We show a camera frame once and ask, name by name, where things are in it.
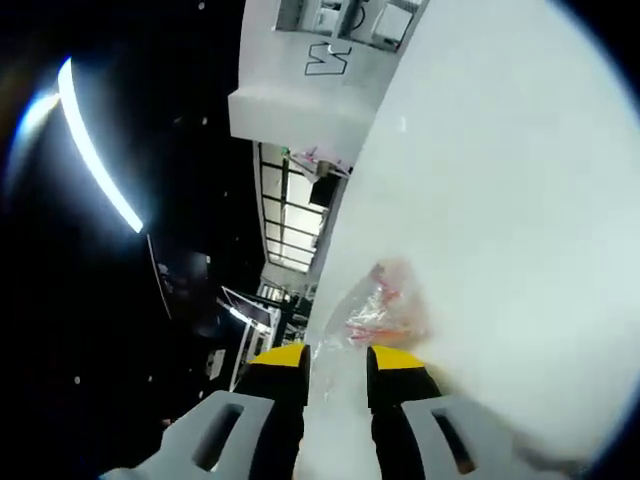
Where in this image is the black computer monitor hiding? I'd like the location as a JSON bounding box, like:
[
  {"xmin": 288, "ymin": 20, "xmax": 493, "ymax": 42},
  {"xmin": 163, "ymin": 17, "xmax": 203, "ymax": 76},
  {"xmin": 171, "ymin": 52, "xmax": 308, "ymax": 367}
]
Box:
[{"xmin": 308, "ymin": 177, "xmax": 342, "ymax": 207}]

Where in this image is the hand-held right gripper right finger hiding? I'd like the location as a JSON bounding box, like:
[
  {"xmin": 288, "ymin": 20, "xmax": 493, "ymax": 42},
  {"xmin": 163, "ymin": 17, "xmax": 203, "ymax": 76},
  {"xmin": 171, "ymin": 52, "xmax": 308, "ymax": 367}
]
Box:
[{"xmin": 366, "ymin": 343, "xmax": 517, "ymax": 480}]

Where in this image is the glass window wall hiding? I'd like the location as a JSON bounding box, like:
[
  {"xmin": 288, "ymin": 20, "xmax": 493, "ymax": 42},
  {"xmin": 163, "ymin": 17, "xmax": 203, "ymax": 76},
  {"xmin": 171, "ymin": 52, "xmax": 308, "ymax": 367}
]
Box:
[{"xmin": 253, "ymin": 141, "xmax": 331, "ymax": 275}]

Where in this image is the dark hanging ceiling panel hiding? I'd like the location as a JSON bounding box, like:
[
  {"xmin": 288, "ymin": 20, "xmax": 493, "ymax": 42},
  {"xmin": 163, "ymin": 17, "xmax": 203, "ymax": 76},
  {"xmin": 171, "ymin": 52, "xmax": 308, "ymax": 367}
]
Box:
[{"xmin": 147, "ymin": 233, "xmax": 214, "ymax": 321}]

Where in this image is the pink white hanging cloth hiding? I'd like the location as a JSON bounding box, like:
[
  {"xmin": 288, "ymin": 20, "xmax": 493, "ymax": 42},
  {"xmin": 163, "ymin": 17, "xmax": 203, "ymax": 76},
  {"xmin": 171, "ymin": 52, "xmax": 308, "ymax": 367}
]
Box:
[{"xmin": 292, "ymin": 146, "xmax": 351, "ymax": 177}]

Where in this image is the ceiling light strip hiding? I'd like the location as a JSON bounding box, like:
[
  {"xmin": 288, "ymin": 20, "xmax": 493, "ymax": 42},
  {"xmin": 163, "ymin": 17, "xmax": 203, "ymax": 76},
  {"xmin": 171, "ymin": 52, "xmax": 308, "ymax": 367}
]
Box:
[{"xmin": 55, "ymin": 55, "xmax": 145, "ymax": 235}]

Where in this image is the clear resealable bag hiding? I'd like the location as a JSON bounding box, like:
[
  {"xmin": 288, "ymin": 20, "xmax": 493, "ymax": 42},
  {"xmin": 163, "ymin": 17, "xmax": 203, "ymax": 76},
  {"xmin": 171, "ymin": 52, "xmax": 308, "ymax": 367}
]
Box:
[{"xmin": 294, "ymin": 257, "xmax": 432, "ymax": 480}]

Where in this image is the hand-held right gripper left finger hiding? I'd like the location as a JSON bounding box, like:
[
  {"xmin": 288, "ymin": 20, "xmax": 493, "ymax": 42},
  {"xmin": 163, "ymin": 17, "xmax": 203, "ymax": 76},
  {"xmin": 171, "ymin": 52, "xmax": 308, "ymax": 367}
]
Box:
[{"xmin": 98, "ymin": 342, "xmax": 314, "ymax": 480}]

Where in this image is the grey metal shelf unit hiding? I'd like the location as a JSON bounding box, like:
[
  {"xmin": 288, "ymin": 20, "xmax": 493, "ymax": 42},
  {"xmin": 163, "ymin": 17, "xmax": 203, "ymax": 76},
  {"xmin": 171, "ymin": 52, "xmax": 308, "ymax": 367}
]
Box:
[{"xmin": 272, "ymin": 0, "xmax": 432, "ymax": 54}]

